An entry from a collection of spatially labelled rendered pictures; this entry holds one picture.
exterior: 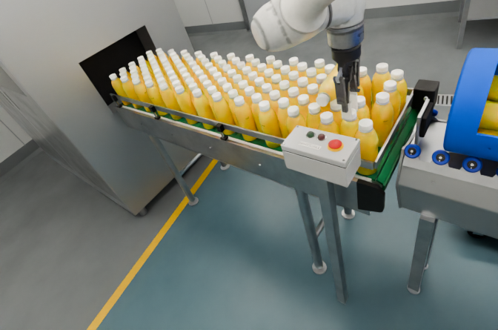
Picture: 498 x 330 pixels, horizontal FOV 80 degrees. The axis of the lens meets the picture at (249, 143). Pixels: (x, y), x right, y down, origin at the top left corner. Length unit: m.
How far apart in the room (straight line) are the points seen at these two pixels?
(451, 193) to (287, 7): 0.73
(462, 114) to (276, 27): 0.50
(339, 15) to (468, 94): 0.36
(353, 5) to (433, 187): 0.61
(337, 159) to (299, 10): 0.39
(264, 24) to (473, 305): 1.60
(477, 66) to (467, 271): 1.25
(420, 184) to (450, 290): 0.89
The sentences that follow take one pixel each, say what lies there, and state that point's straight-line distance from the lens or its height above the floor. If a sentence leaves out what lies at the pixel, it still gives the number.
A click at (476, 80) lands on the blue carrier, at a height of 1.21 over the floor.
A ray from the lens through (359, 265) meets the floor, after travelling 1.87.
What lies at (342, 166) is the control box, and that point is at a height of 1.09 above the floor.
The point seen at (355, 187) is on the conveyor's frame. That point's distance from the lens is 1.05.
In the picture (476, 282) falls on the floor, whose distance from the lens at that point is 1.92.
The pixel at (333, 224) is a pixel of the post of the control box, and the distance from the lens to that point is 1.14.
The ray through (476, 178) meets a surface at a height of 0.93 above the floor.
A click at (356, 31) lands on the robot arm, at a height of 1.36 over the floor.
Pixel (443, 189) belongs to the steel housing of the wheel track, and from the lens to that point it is 1.08.
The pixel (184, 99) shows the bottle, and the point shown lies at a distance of 1.42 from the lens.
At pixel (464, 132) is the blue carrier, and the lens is 0.90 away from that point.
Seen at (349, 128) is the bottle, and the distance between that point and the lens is 0.98.
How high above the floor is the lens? 1.68
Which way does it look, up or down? 39 degrees down
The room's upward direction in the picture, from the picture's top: 20 degrees counter-clockwise
